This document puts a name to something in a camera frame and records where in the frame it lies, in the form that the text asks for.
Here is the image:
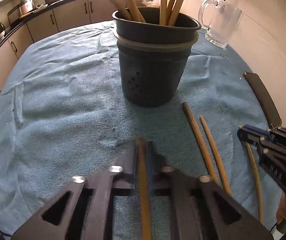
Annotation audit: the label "steel kitchen appliance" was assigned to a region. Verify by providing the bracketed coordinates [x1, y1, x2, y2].
[8, 0, 34, 18]

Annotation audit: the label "blue tablecloth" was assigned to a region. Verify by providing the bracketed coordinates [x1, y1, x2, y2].
[0, 20, 286, 240]

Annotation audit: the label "dark grey chopstick holder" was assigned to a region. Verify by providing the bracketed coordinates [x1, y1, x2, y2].
[112, 7, 201, 107]

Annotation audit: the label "beige kitchen cabinets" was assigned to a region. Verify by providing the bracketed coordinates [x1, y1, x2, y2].
[0, 0, 163, 143]

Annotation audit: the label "clear glass mug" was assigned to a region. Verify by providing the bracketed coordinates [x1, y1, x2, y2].
[198, 0, 243, 49]

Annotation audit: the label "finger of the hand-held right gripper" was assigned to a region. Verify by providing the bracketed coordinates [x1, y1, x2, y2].
[237, 129, 270, 155]
[243, 124, 277, 141]

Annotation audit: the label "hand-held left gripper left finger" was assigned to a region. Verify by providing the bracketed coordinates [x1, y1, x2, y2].
[11, 140, 143, 240]

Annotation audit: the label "black phone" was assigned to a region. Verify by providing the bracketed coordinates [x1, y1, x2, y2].
[243, 72, 282, 130]

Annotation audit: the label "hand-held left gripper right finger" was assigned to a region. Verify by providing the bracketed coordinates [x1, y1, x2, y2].
[145, 141, 275, 240]

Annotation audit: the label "black kitchen countertop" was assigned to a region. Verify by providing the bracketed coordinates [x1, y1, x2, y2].
[0, 0, 158, 68]

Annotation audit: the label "person's right hand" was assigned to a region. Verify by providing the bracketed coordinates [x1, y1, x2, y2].
[276, 196, 286, 224]

